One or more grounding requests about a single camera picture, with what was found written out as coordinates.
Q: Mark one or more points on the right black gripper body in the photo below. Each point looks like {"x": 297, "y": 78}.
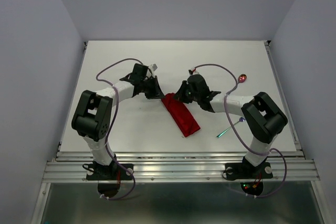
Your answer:
{"x": 186, "y": 94}

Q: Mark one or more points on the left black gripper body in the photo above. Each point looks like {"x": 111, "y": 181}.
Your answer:
{"x": 150, "y": 87}

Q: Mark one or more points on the red cloth napkin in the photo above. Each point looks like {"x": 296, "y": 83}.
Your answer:
{"x": 181, "y": 115}

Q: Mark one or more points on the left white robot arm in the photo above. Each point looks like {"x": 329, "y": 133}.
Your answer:
{"x": 96, "y": 111}

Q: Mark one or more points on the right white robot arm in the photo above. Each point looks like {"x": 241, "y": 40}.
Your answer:
{"x": 264, "y": 118}

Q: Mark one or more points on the iridescent metal spoon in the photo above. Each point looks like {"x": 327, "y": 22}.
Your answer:
{"x": 240, "y": 79}

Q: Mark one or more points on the iridescent metal fork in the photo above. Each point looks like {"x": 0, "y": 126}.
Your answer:
{"x": 241, "y": 119}

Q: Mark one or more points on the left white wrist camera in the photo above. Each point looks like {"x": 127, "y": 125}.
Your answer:
{"x": 152, "y": 67}

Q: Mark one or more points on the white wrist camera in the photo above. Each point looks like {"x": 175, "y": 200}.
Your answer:
{"x": 152, "y": 67}
{"x": 193, "y": 72}

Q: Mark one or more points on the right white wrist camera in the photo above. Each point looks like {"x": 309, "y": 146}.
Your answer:
{"x": 193, "y": 72}

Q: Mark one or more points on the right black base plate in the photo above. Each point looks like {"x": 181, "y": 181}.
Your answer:
{"x": 235, "y": 171}

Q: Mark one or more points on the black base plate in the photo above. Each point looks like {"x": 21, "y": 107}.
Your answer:
{"x": 97, "y": 172}
{"x": 235, "y": 171}

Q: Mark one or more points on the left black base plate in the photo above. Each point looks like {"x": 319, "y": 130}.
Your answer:
{"x": 97, "y": 172}

